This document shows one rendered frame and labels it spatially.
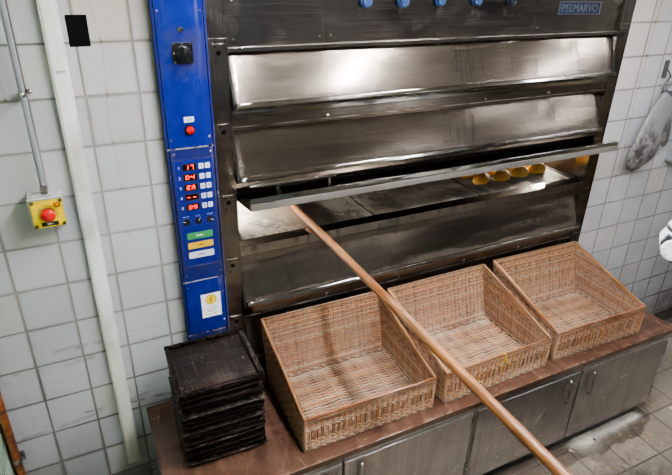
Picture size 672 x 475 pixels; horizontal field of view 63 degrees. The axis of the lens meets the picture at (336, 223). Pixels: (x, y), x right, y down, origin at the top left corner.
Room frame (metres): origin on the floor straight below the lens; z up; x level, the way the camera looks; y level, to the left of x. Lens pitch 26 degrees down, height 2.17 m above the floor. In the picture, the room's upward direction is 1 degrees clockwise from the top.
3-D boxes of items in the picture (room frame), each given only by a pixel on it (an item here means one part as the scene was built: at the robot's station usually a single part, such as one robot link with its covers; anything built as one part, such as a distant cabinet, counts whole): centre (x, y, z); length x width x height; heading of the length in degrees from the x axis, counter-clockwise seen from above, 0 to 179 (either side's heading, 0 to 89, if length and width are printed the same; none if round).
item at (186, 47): (1.70, 0.47, 1.92); 0.06 x 0.04 x 0.11; 116
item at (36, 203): (1.51, 0.88, 1.46); 0.10 x 0.07 x 0.10; 116
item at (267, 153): (2.22, -0.44, 1.54); 1.79 x 0.11 x 0.19; 116
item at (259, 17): (2.24, -0.43, 1.99); 1.80 x 0.08 x 0.21; 116
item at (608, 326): (2.26, -1.12, 0.72); 0.56 x 0.49 x 0.28; 115
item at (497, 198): (2.24, -0.43, 1.16); 1.80 x 0.06 x 0.04; 116
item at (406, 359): (1.73, -0.05, 0.72); 0.56 x 0.49 x 0.28; 116
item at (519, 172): (2.87, -0.77, 1.21); 0.61 x 0.48 x 0.06; 26
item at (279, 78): (2.22, -0.44, 1.80); 1.79 x 0.11 x 0.19; 116
